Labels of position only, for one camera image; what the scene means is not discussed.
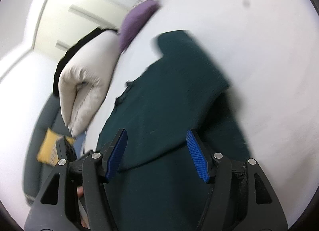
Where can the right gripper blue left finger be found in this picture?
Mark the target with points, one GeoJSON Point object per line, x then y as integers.
{"type": "Point", "coordinates": [112, 155]}

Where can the blue pillow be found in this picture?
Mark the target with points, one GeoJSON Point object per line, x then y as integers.
{"type": "Point", "coordinates": [79, 143]}

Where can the purple cushion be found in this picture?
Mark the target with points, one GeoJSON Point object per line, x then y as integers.
{"type": "Point", "coordinates": [135, 20]}

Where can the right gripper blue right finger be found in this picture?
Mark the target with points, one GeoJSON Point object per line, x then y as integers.
{"type": "Point", "coordinates": [201, 156]}

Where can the white bed sheet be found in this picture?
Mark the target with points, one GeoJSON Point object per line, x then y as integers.
{"type": "Point", "coordinates": [268, 50]}

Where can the dark green knitted garment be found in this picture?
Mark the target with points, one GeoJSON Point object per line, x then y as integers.
{"type": "Point", "coordinates": [157, 186]}

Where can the yellow pillow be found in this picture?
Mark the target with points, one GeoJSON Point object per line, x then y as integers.
{"type": "Point", "coordinates": [48, 153]}

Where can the beige rolled duvet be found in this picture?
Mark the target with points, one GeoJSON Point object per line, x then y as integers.
{"type": "Point", "coordinates": [85, 80]}

